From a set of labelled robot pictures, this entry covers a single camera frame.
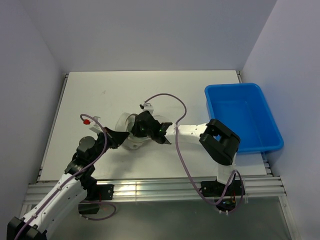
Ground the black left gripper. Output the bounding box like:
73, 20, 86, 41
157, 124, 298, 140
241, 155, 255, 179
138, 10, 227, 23
89, 126, 129, 164

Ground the white mesh laundry bag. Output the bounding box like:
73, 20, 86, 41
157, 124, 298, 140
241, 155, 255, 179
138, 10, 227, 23
115, 112, 171, 151

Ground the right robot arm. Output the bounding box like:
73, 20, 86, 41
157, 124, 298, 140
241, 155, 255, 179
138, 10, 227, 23
129, 111, 241, 195

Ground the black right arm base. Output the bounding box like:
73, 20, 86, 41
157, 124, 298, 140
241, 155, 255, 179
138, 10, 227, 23
199, 179, 246, 214

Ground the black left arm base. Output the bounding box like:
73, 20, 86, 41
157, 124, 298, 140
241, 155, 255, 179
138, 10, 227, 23
78, 184, 114, 215

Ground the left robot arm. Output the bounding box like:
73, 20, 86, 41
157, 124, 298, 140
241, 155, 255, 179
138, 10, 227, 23
6, 127, 130, 240

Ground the blue plastic bin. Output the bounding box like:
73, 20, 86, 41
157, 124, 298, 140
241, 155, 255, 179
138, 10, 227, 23
204, 83, 284, 154

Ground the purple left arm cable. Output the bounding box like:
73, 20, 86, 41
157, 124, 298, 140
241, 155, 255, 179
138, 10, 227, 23
13, 113, 117, 240

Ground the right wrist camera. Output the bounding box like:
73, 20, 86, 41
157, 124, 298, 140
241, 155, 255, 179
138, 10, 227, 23
139, 102, 154, 115

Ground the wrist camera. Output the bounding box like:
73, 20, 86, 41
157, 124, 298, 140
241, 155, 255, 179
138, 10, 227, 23
82, 116, 102, 134
139, 102, 154, 115

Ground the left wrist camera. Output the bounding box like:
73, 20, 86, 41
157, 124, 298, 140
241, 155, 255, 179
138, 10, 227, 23
82, 116, 102, 134

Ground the aluminium table edge rail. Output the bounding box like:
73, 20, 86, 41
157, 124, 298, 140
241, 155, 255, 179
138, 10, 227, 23
24, 176, 287, 204

